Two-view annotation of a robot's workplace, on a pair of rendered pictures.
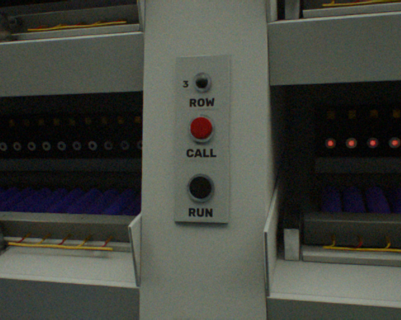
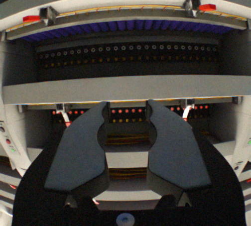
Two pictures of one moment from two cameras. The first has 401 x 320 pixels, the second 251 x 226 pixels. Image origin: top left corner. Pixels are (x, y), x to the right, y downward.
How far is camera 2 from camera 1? 44 cm
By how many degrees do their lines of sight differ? 29
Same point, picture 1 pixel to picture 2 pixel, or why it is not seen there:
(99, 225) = (16, 35)
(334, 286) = not seen: outside the picture
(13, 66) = (41, 94)
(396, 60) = not seen: outside the picture
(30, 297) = (17, 6)
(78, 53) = (19, 98)
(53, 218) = (33, 31)
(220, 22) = not seen: outside the picture
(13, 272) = (24, 12)
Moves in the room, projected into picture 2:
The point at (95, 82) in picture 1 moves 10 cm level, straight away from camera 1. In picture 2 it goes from (15, 88) to (47, 74)
